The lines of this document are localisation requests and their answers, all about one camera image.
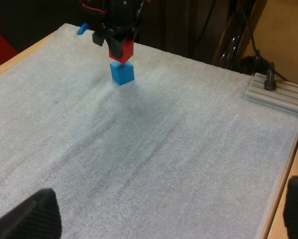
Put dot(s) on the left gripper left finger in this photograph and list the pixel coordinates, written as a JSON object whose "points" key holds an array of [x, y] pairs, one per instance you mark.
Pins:
{"points": [[31, 219]]}

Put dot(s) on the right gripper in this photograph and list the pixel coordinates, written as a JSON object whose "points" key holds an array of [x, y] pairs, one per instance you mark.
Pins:
{"points": [[119, 17]]}

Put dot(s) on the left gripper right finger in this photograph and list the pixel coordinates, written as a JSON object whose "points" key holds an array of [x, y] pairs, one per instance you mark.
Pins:
{"points": [[297, 209]]}

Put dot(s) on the red cube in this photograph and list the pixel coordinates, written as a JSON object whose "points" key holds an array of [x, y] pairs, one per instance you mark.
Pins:
{"points": [[127, 51]]}

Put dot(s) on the blue cube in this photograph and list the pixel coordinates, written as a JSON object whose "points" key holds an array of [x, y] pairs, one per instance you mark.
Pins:
{"points": [[122, 73]]}

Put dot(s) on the blue clip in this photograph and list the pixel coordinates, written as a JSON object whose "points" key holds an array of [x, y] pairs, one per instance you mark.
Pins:
{"points": [[82, 28]]}

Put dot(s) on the dark clamp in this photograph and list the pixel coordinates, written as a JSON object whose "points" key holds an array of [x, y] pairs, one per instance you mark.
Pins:
{"points": [[270, 78]]}

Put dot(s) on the ribbed aluminium rail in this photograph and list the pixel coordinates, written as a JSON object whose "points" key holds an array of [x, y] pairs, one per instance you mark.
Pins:
{"points": [[275, 95]]}

